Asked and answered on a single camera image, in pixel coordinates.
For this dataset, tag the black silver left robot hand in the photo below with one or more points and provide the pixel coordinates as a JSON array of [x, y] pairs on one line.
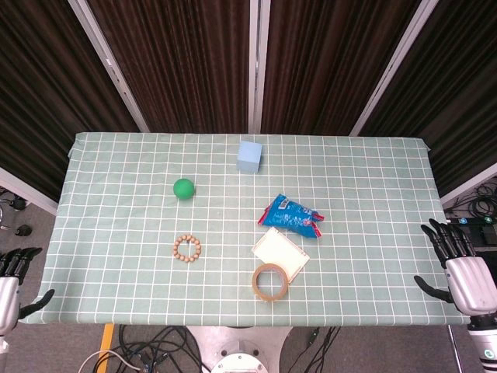
[[8, 295]]

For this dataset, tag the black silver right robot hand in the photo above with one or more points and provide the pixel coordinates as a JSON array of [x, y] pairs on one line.
[[471, 283]]

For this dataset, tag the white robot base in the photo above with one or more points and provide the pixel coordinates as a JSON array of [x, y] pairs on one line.
[[237, 349]]

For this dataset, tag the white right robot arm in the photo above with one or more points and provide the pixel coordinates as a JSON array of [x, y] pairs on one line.
[[483, 347]]

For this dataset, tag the black electronics box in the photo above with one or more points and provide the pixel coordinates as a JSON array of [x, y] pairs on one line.
[[487, 235]]

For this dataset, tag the black caster wheel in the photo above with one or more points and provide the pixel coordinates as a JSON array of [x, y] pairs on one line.
[[23, 230]]

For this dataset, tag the yellow floor tape strip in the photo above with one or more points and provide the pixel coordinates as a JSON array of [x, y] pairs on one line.
[[105, 342]]

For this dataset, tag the green checkered tablecloth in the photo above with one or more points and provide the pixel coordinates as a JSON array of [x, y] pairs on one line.
[[116, 279]]

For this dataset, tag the dark brown curtain panel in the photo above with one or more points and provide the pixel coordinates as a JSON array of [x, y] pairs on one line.
[[334, 66], [42, 97], [182, 66], [454, 97]]

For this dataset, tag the white square box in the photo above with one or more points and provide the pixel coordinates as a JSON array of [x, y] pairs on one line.
[[280, 252]]

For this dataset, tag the blue snack bag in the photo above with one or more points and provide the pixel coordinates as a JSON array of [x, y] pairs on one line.
[[289, 217]]

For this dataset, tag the green ball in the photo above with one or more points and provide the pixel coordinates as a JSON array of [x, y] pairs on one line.
[[183, 189]]

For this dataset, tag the brown packing tape roll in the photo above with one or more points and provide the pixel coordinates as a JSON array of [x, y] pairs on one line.
[[257, 289]]

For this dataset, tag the light blue foam cube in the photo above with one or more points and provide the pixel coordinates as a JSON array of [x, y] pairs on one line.
[[249, 156]]

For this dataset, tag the white partition bottom rail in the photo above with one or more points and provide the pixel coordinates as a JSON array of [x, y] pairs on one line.
[[471, 182], [27, 192]]

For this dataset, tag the white partition post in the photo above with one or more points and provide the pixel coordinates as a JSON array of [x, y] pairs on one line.
[[257, 66], [392, 74], [108, 66]]

